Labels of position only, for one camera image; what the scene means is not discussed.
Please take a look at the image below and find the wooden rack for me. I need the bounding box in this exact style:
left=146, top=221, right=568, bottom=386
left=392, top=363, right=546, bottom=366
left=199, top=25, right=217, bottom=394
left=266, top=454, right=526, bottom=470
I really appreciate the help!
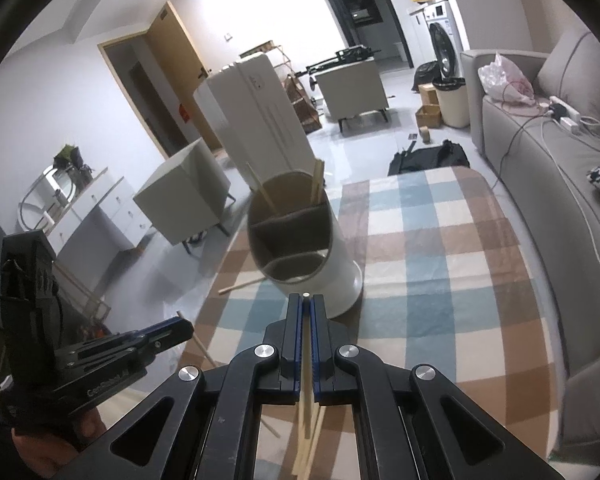
left=239, top=40, right=323, bottom=133

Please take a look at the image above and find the white plastic bag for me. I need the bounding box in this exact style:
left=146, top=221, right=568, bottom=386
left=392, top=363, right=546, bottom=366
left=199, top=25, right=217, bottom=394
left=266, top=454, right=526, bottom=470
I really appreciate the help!
left=477, top=52, right=537, bottom=106

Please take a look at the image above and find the white utensil holder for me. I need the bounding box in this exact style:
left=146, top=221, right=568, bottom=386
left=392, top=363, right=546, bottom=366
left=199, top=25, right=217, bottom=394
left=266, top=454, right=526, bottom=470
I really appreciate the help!
left=246, top=171, right=365, bottom=320

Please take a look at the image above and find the black trash bag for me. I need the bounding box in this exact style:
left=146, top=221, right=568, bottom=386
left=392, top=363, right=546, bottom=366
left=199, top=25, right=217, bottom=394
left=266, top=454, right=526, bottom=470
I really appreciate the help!
left=412, top=61, right=441, bottom=93

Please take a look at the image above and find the black floor bag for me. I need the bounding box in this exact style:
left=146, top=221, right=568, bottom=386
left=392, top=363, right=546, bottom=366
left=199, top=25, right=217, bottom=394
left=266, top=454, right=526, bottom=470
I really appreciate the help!
left=387, top=140, right=471, bottom=177

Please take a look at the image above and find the person's left hand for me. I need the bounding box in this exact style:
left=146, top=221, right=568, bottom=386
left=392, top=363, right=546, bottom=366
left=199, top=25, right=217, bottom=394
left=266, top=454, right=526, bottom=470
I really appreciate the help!
left=12, top=407, right=101, bottom=480

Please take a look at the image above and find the wooden door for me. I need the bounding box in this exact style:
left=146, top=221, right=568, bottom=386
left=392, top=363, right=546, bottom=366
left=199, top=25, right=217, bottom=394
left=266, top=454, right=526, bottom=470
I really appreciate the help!
left=147, top=1, right=221, bottom=156

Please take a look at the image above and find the round mirror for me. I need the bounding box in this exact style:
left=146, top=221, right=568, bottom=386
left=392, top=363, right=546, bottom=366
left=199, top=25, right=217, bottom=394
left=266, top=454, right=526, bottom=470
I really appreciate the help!
left=17, top=167, right=78, bottom=233

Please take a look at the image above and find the white cable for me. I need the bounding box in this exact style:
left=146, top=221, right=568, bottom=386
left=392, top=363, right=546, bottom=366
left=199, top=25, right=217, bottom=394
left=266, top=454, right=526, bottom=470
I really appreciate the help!
left=540, top=119, right=600, bottom=281

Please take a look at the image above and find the dark cable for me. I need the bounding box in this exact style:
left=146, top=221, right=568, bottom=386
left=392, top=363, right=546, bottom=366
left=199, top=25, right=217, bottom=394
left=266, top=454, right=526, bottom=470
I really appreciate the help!
left=497, top=85, right=548, bottom=181

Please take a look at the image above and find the white dresser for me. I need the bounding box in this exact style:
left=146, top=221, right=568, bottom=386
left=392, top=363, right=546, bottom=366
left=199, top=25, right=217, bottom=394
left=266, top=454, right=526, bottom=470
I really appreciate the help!
left=40, top=175, right=153, bottom=261

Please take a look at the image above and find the white power strip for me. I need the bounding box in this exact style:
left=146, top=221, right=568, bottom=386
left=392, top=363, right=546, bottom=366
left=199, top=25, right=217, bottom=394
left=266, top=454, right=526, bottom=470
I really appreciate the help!
left=549, top=96, right=581, bottom=117

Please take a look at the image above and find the grey sofa cushion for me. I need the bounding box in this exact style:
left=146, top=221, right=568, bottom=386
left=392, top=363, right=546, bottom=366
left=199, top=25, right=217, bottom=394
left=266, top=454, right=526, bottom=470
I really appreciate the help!
left=537, top=27, right=600, bottom=126

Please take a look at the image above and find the white washing machine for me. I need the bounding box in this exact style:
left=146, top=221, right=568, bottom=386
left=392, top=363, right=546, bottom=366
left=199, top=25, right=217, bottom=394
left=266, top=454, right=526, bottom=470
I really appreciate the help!
left=424, top=0, right=463, bottom=81

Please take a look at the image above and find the black tripod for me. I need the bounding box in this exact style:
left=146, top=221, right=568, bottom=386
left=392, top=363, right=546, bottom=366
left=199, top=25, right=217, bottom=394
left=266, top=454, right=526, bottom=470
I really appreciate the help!
left=305, top=46, right=383, bottom=75

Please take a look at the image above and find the checkered tablecloth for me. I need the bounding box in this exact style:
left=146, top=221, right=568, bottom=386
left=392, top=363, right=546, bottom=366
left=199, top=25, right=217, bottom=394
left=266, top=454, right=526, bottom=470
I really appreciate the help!
left=177, top=166, right=566, bottom=480

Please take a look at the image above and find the white nightstand with tripod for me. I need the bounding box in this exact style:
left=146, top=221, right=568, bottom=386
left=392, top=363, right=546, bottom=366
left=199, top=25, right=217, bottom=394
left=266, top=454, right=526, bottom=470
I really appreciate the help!
left=314, top=57, right=390, bottom=133

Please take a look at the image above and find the slim wooden chopstick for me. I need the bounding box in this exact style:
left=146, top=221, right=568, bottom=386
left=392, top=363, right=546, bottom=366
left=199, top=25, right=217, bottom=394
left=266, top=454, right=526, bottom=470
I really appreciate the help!
left=217, top=279, right=261, bottom=295
left=307, top=160, right=321, bottom=208
left=292, top=291, right=315, bottom=480
left=305, top=405, right=327, bottom=480
left=176, top=310, right=217, bottom=368
left=313, top=159, right=326, bottom=206

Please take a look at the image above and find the open cardboard box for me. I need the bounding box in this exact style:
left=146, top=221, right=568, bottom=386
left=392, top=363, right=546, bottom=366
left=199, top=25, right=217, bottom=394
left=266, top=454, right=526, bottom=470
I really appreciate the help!
left=415, top=105, right=442, bottom=128

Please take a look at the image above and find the beige trash bin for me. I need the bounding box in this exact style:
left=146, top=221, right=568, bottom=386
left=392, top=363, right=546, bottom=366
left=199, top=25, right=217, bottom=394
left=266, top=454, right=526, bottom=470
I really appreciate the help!
left=432, top=77, right=472, bottom=128

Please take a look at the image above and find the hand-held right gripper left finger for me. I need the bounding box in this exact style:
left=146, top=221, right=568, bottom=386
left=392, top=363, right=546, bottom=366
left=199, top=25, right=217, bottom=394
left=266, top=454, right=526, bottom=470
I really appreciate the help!
left=55, top=292, right=306, bottom=480

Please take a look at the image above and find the tall white cabinet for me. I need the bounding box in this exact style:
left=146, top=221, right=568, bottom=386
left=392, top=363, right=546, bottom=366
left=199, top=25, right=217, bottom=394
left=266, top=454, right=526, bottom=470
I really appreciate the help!
left=193, top=55, right=316, bottom=196

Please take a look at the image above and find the white cube nightstand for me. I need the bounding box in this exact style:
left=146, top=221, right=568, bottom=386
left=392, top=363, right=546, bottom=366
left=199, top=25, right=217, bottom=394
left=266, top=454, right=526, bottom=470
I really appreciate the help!
left=132, top=137, right=232, bottom=261

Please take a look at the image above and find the grey sofa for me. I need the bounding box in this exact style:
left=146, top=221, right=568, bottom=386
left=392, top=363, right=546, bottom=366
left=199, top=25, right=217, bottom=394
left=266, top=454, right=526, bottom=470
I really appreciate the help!
left=460, top=25, right=600, bottom=466

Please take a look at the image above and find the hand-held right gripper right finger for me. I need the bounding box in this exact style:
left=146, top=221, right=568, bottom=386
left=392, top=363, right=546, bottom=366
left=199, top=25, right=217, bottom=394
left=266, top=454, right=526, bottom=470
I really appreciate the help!
left=310, top=292, right=566, bottom=480

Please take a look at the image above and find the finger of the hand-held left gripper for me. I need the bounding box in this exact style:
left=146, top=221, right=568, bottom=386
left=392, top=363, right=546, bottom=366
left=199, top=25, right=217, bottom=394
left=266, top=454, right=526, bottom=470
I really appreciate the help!
left=60, top=321, right=195, bottom=368
left=125, top=318, right=181, bottom=341

